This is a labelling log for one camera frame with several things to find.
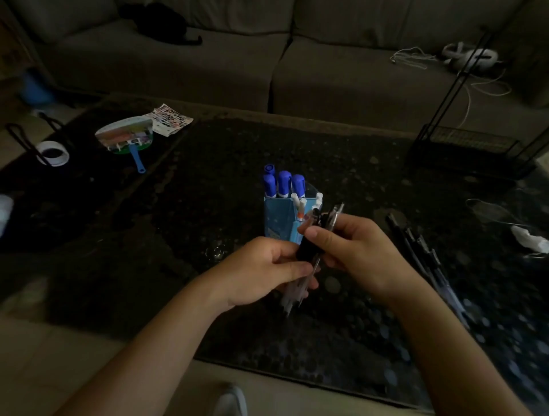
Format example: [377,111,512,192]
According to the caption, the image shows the hand fan with blue handle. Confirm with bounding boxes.
[95,116,154,174]

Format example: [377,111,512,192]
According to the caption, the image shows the black cloth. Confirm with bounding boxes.
[118,2,203,46]

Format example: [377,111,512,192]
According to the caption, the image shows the printed sticker sheet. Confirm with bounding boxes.
[146,103,194,138]

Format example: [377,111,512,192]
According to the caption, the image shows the white object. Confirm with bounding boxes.
[0,194,14,236]

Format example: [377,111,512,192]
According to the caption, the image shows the crumpled white tissue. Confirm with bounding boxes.
[510,225,549,254]

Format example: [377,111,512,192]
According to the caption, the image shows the person's right forearm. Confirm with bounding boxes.
[384,274,534,416]

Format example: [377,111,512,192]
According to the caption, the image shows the person's white shoe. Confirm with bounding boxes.
[212,384,249,416]

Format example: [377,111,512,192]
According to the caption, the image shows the person's left hand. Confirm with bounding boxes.
[209,236,321,313]

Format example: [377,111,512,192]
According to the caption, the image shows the white headset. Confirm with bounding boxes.
[441,41,502,73]

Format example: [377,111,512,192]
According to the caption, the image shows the white cable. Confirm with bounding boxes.
[389,46,513,129]

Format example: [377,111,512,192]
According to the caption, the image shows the blue container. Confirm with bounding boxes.
[19,71,56,110]

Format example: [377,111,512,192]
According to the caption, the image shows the person's right hand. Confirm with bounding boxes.
[298,213,414,301]

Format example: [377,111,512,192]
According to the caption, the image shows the thin wire glasses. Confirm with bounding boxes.
[465,197,549,260]

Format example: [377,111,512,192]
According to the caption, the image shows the black wire rack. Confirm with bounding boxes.
[405,26,549,181]

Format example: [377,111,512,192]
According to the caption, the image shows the person's left forearm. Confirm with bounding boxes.
[53,274,234,416]

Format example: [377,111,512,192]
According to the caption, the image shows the blue pen holder box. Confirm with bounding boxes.
[263,183,323,246]

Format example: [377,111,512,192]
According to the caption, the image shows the bunch of clear black pens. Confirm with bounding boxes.
[279,203,346,319]

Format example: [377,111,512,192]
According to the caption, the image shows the white tape roll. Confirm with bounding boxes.
[35,141,70,167]

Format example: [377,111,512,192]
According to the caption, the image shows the black strap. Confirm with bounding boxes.
[4,111,69,167]

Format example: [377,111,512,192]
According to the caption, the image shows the row of black pens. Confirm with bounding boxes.
[385,212,472,331]

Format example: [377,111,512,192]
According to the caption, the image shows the grey sofa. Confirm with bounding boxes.
[9,0,549,142]

